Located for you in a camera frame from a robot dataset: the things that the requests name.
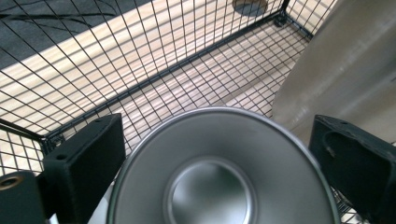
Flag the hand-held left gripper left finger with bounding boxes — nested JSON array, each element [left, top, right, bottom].
[[42, 113, 127, 224]]

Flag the black wire mesh basket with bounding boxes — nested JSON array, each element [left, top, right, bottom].
[[0, 0, 396, 224]]

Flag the round black table disc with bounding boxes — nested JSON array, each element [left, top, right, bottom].
[[231, 0, 269, 18]]

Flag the steel tumbler with lid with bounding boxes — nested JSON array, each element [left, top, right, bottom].
[[271, 0, 396, 147]]

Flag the black floor cables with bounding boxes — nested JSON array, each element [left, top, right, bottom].
[[0, 0, 118, 34]]

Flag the steel mug with handle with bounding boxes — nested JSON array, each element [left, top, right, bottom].
[[106, 106, 342, 224]]

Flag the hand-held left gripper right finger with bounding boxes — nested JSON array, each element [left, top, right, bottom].
[[307, 114, 396, 224]]

